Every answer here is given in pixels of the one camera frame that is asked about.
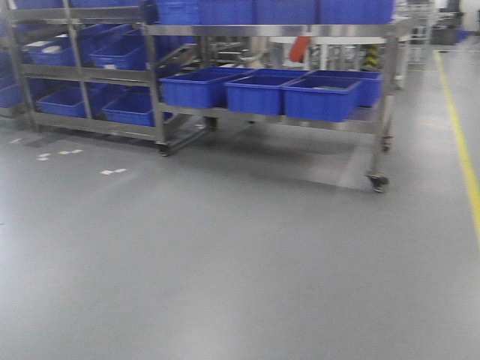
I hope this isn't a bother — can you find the blue bin front middle trolley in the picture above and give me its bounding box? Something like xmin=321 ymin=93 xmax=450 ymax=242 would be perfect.
xmin=225 ymin=68 xmax=308 ymax=116

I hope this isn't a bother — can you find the blue bin trolley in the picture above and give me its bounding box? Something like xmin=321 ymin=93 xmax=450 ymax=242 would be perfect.
xmin=225 ymin=68 xmax=308 ymax=116
xmin=160 ymin=67 xmax=254 ymax=109
xmin=283 ymin=70 xmax=383 ymax=122

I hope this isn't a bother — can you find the blue bin front left trolley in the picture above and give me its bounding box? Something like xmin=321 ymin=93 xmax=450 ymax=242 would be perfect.
xmin=160 ymin=67 xmax=254 ymax=109

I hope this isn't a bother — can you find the blue bin front right trolley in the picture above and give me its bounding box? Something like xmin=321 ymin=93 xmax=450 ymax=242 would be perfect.
xmin=283 ymin=70 xmax=383 ymax=122

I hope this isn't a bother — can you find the steel trolley with blue bins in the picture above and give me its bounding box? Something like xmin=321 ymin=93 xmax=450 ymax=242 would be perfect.
xmin=148 ymin=17 xmax=415 ymax=193

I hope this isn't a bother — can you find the steel rack left background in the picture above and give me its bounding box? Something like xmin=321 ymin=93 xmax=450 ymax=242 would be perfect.
xmin=0 ymin=0 xmax=162 ymax=143

